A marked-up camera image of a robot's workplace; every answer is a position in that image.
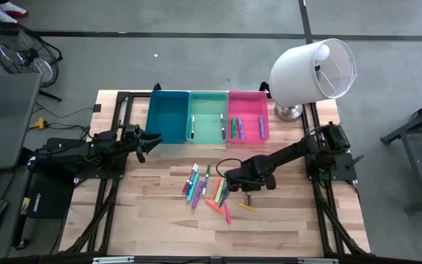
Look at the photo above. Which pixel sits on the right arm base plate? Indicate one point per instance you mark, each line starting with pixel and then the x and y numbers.
pixel 344 165

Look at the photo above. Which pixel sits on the yellow power plug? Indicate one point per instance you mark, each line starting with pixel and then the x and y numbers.
pixel 40 123

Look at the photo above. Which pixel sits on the teal highlighter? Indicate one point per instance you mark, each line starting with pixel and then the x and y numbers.
pixel 192 192

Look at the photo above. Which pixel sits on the green highlighter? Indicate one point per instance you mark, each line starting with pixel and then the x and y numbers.
pixel 233 128

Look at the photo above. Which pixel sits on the teal plastic bin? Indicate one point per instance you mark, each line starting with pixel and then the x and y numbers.
pixel 207 117

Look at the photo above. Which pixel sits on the blue highlighter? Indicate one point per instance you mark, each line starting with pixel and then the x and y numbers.
pixel 224 197

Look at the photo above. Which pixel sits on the black white marker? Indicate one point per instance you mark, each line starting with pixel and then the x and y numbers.
pixel 222 126
pixel 192 128

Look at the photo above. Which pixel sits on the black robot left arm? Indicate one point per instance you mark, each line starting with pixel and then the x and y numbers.
pixel 68 154

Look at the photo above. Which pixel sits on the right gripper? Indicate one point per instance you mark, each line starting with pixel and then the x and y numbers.
pixel 247 179

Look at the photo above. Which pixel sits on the white shade table lamp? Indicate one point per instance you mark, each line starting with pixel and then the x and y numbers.
pixel 295 77

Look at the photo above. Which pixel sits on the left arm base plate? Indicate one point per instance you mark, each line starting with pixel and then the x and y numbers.
pixel 112 172

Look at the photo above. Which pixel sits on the white marker green cap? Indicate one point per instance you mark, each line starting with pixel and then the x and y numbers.
pixel 206 179

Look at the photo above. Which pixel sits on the maroon white marker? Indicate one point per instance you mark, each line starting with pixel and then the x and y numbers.
pixel 248 200

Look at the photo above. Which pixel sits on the thin blue white marker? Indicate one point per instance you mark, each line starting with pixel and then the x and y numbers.
pixel 193 176

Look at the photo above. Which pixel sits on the yellow paper tag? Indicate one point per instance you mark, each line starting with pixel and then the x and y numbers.
pixel 24 205

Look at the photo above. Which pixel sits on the black control box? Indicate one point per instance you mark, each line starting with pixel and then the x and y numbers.
pixel 50 199

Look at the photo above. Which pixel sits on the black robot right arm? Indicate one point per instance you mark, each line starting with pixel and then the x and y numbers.
pixel 288 152

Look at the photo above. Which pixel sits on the pink plastic bin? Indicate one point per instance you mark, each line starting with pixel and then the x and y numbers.
pixel 249 110

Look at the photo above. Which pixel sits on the yellow-green highlighter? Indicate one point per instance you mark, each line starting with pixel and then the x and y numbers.
pixel 220 190

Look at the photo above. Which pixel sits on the person's foot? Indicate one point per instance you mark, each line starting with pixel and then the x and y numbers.
pixel 4 17
pixel 11 9

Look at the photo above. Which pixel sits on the black floor fan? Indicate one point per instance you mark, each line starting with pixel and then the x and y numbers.
pixel 24 55

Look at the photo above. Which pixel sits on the yellow highlighter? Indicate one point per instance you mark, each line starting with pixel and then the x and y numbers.
pixel 247 207

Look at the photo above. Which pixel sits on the blue plastic bin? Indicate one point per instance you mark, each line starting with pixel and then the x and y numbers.
pixel 167 117

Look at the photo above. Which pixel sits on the pink highlighter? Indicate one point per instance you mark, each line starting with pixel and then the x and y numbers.
pixel 227 214

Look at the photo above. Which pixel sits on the dark grey computer monitor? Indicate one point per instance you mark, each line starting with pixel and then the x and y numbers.
pixel 6 117

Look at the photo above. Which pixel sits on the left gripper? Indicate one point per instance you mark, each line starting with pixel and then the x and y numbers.
pixel 132 137

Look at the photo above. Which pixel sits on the orange highlighter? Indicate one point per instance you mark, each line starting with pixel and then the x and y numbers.
pixel 216 188
pixel 214 206

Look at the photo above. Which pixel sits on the black desk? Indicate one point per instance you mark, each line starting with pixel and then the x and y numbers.
pixel 2 245

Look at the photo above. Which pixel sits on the black equipment cart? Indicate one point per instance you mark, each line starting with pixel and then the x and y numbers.
pixel 416 165

